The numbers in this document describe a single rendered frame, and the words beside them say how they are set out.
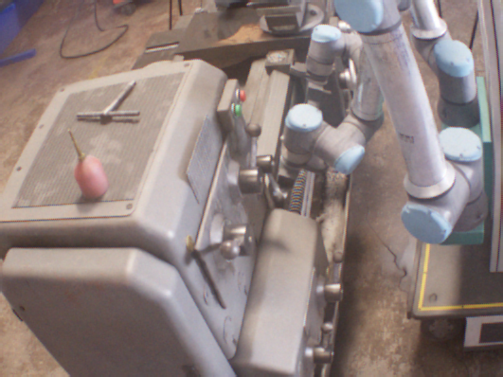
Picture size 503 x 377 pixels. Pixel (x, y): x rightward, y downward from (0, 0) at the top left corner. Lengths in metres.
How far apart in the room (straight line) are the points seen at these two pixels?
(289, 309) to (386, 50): 0.71
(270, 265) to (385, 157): 1.57
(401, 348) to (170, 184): 1.42
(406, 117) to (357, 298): 1.33
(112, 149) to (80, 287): 0.33
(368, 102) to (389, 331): 1.09
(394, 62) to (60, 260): 0.82
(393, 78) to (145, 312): 0.71
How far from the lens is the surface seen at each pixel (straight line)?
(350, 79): 2.51
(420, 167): 1.61
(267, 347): 1.67
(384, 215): 3.01
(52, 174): 1.52
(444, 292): 2.30
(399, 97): 1.50
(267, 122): 2.21
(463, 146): 1.79
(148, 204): 1.33
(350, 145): 1.81
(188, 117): 1.52
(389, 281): 2.76
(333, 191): 2.56
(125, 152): 1.45
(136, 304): 1.32
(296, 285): 1.80
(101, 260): 1.32
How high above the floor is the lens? 2.16
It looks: 41 degrees down
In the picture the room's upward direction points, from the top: 20 degrees counter-clockwise
